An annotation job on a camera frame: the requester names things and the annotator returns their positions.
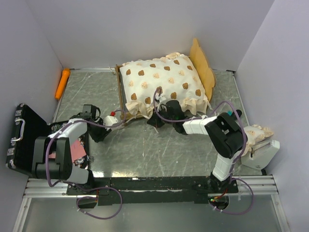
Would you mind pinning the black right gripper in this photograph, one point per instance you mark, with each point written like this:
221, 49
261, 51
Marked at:
154, 121

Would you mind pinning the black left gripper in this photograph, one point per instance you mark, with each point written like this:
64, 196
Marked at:
97, 138

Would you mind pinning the bear print bed mattress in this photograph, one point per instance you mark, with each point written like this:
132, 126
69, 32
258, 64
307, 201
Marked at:
161, 82

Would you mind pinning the wooden pet bed frame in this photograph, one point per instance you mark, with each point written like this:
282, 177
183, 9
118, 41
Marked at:
200, 65

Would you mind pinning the small bear print pillow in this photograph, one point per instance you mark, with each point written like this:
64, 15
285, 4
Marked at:
255, 134

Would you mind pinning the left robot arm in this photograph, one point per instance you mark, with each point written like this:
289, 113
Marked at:
55, 171

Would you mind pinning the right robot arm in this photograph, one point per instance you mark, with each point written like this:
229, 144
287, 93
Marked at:
225, 131

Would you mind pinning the pink paper sheets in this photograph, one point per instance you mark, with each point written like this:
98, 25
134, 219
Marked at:
77, 153

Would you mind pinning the orange plastic carrot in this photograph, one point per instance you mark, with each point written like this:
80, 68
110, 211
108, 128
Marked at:
62, 83

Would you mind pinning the black open carrying case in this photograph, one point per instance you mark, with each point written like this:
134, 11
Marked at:
27, 127

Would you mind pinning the white lint roller box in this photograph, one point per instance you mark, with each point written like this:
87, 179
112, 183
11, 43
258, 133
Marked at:
261, 154

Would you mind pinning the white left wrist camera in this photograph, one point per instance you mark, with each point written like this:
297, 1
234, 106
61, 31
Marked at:
110, 120

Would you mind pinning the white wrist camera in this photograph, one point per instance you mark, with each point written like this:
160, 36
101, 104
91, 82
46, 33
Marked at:
160, 98
110, 120

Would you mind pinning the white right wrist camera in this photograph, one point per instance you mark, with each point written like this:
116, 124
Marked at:
160, 98

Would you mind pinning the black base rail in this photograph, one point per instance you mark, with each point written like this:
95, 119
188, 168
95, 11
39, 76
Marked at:
175, 189

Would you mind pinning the aluminium frame rail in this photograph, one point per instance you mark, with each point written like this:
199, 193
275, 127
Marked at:
256, 184

